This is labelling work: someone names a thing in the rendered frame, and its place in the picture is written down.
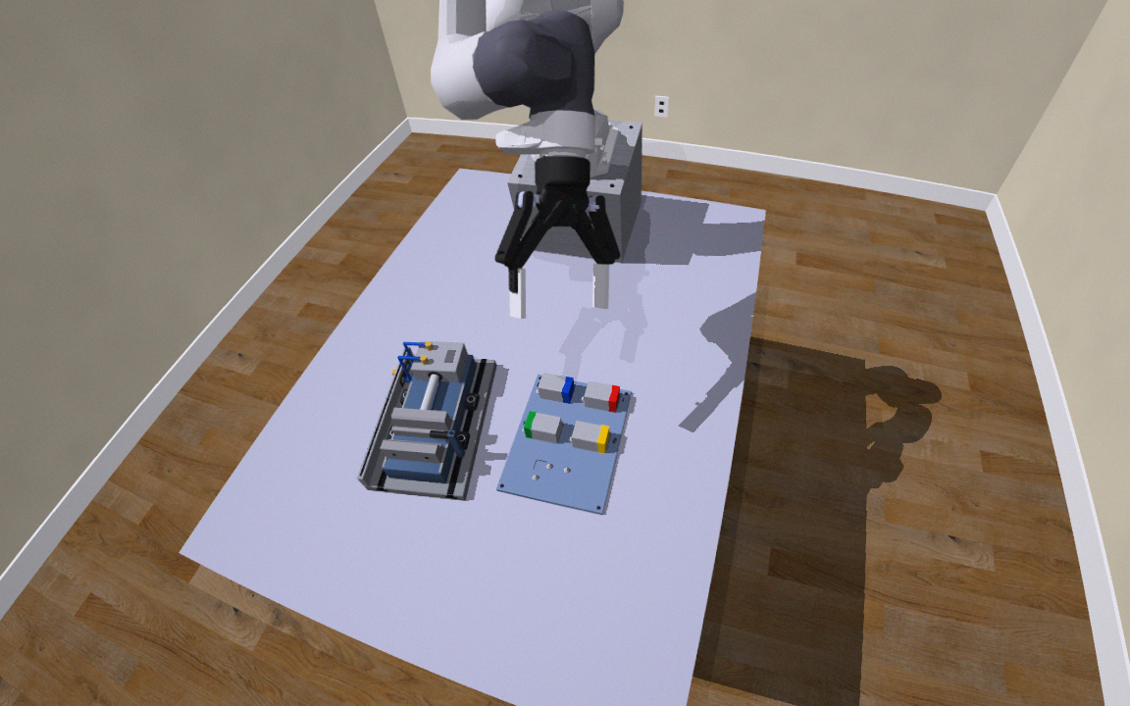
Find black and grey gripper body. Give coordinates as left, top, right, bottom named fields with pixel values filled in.
left=534, top=156, right=591, bottom=227

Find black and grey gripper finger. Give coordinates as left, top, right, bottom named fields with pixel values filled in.
left=494, top=191, right=567, bottom=319
left=571, top=195, right=620, bottom=310

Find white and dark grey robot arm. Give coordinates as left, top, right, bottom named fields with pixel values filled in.
left=431, top=0, right=624, bottom=177

